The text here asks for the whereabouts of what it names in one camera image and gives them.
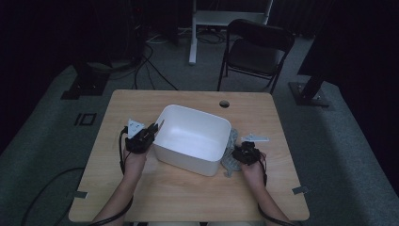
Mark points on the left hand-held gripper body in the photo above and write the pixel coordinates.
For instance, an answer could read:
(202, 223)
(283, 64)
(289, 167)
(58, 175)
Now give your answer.
(138, 142)

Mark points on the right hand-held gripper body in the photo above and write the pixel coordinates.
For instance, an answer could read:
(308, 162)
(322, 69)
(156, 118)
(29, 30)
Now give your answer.
(249, 153)

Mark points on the grey dish cloth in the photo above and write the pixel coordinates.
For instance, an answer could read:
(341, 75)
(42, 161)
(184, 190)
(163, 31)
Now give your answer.
(231, 160)

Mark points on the white plastic bin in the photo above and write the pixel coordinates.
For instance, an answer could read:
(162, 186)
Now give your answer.
(194, 141)

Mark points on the person's right hand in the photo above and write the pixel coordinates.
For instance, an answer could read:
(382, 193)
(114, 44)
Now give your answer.
(254, 172)

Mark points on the person's left hand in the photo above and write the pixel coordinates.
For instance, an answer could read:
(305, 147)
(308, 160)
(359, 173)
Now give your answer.
(135, 163)

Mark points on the grey tape strip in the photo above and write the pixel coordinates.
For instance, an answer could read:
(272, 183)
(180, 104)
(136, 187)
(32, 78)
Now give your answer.
(80, 194)
(300, 190)

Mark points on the black folding chair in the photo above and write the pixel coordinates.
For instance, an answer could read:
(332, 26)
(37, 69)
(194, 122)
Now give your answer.
(257, 53)

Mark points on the dark equipment with red lights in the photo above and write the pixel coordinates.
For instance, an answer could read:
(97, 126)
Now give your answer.
(137, 28)

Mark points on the white metal stand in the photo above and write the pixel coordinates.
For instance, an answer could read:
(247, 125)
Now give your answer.
(219, 17)

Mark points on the black stand with base plate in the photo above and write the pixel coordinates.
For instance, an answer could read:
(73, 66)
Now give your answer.
(310, 94)
(86, 84)

